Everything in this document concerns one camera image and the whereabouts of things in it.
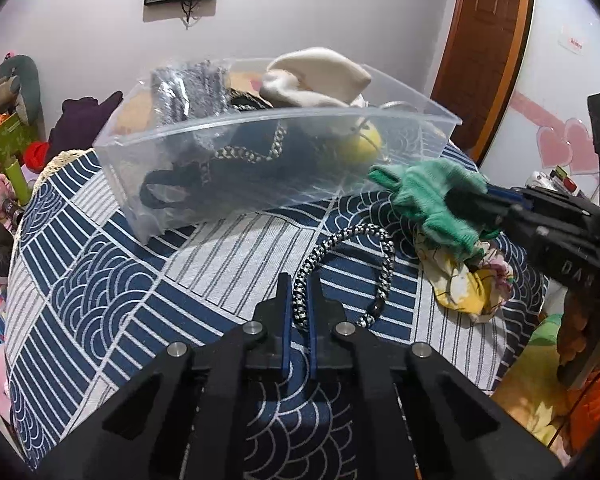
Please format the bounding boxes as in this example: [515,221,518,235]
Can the cream knitted hat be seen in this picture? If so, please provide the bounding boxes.
[260,47,374,109]

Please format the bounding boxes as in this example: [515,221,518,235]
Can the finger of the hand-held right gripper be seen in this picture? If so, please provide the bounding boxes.
[445,189,543,243]
[484,185,597,213]

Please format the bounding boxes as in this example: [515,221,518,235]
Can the grey plush dinosaur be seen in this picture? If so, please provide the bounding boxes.
[0,53,45,127]

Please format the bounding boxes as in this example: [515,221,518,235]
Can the grey knitted scarf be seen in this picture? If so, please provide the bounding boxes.
[149,60,232,128]

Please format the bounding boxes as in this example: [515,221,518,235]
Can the clear plastic bin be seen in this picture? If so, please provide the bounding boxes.
[92,57,463,247]

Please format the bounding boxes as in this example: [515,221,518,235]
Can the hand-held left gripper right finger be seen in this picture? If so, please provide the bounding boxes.
[307,280,567,480]

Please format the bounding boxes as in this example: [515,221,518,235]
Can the person's right hand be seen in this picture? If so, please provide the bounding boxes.
[555,290,600,386]

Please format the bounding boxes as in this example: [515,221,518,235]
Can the yellow floral cloth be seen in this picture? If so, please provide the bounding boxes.
[414,224,516,322]

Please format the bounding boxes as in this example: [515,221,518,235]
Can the black white braided rope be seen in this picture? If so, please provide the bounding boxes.
[291,226,396,332]

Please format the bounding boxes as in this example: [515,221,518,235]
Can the pink heart wall stickers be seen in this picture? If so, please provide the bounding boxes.
[510,91,600,175]

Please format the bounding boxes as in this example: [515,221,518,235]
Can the green knitted sock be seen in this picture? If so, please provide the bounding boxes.
[369,161,502,262]

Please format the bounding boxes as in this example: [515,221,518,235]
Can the red soft toy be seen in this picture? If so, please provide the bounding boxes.
[23,141,52,170]

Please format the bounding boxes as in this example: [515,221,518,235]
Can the black monitor cable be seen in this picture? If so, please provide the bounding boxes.
[180,0,201,31]

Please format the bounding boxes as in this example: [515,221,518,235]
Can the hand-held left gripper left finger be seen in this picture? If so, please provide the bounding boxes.
[35,273,291,480]

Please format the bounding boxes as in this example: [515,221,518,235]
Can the dark purple cloth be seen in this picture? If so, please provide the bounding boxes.
[46,91,124,157]

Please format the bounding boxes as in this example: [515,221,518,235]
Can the black fabric bag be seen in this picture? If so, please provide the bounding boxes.
[139,110,363,212]

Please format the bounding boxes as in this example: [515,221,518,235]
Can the orange yellow bedding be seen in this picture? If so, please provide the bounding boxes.
[489,310,600,468]

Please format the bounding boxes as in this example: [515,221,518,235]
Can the green tube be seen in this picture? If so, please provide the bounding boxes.
[6,156,35,203]

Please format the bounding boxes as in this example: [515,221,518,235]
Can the white wall sign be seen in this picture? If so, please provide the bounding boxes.
[556,24,590,55]

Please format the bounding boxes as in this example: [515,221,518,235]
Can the brown wooden door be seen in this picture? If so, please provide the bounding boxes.
[429,0,537,167]

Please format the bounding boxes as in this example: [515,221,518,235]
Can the yellow soft ball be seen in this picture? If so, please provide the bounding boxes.
[336,121,384,167]

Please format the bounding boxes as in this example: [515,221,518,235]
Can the blue white patterned tablecloth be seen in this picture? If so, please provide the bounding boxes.
[4,135,552,480]

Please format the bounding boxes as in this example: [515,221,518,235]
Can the black gold braided strap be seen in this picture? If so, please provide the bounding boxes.
[200,122,288,167]

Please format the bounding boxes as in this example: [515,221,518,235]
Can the green cardboard box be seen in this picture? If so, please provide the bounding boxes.
[0,111,37,162]

